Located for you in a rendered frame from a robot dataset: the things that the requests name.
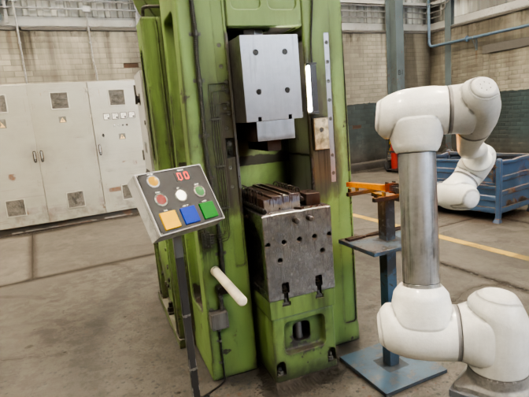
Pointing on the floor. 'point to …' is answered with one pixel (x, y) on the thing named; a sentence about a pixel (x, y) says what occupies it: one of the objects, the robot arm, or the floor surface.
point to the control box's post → (186, 314)
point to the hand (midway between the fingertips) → (396, 187)
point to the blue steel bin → (494, 182)
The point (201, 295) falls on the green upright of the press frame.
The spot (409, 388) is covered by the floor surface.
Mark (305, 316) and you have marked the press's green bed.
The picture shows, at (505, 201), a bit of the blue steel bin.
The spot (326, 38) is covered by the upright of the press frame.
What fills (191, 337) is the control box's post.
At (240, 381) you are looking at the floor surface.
